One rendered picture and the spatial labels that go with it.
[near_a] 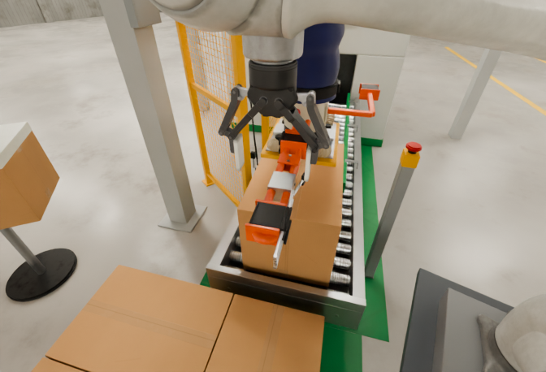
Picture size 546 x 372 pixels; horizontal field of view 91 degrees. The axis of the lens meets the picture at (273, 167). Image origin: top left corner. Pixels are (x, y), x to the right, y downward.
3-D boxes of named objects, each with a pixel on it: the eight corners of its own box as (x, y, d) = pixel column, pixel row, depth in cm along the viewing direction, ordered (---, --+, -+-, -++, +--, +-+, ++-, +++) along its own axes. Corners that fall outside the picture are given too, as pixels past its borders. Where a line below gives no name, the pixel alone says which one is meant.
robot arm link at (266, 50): (251, 10, 42) (253, 51, 45) (229, 18, 34) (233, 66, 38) (309, 12, 40) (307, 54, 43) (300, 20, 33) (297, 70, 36)
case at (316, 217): (271, 189, 175) (271, 135, 151) (334, 198, 167) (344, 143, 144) (243, 269, 127) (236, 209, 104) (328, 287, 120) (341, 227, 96)
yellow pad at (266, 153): (279, 119, 131) (279, 110, 128) (299, 122, 129) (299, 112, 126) (260, 157, 104) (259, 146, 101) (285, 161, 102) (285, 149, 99)
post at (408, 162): (362, 268, 189) (403, 147, 131) (373, 270, 188) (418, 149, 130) (363, 276, 184) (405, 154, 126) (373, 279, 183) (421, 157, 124)
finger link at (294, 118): (277, 95, 46) (283, 90, 45) (316, 143, 49) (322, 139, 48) (271, 104, 43) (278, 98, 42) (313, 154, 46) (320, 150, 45)
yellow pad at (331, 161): (318, 123, 127) (318, 114, 125) (339, 126, 126) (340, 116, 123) (309, 164, 101) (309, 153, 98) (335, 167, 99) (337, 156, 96)
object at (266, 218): (257, 214, 66) (256, 198, 63) (286, 218, 64) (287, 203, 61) (246, 240, 59) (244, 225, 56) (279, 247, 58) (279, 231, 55)
